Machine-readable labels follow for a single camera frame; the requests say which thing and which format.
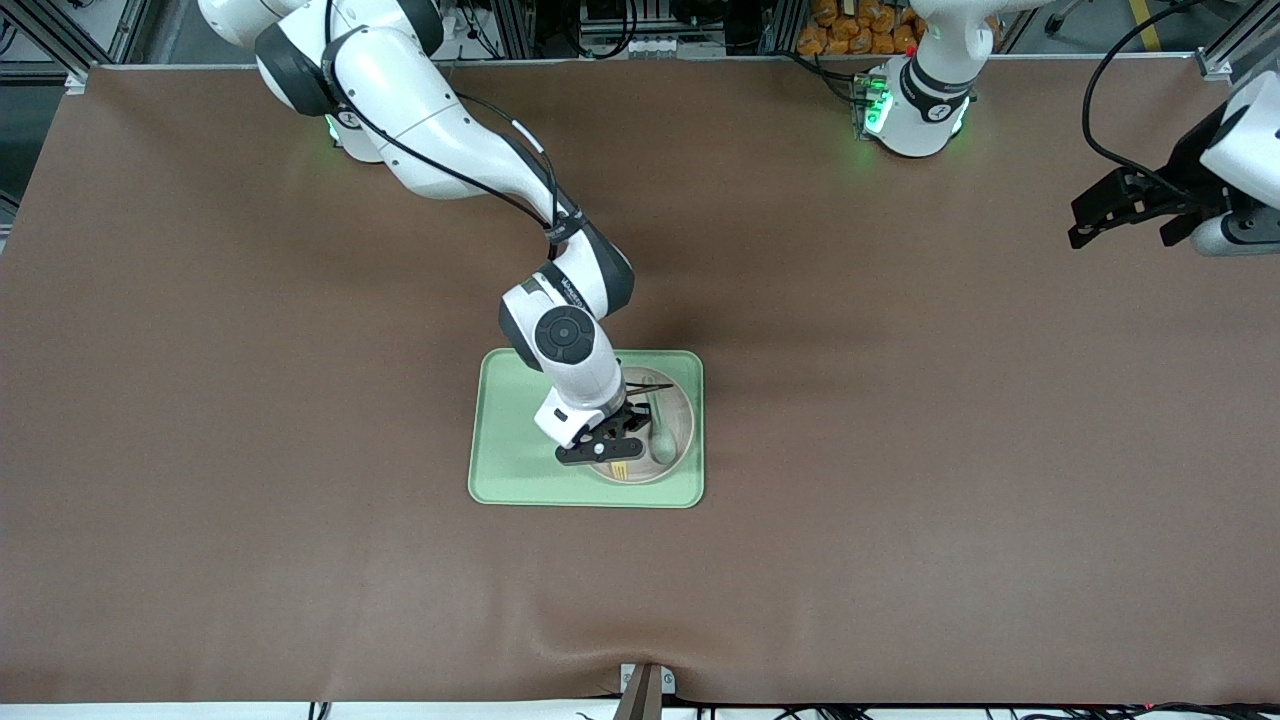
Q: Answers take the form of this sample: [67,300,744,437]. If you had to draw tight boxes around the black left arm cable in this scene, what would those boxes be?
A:
[1082,0,1206,191]

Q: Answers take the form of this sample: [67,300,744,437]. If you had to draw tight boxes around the brown table cover sheet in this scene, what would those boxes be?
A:
[0,55,1280,707]

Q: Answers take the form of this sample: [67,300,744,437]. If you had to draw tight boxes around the round beige plate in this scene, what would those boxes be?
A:
[586,366,694,487]

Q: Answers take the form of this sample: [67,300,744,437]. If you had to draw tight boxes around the metal mount bracket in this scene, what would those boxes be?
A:
[618,661,678,720]

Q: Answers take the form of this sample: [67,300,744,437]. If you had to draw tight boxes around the pale green plastic spoon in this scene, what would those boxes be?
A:
[648,393,680,465]

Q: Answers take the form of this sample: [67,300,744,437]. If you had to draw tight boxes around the pile of orange items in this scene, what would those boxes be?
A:
[796,0,927,57]

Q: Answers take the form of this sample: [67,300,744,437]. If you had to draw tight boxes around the light green rectangular tray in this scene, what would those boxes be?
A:
[467,348,706,510]

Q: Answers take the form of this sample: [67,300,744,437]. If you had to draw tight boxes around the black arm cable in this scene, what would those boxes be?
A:
[1082,0,1206,191]
[322,0,583,246]

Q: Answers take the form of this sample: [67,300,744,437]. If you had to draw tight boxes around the aluminium frame post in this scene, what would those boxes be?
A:
[1193,0,1280,83]
[0,0,153,93]

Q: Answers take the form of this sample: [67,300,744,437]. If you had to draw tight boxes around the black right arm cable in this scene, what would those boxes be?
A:
[322,0,583,246]

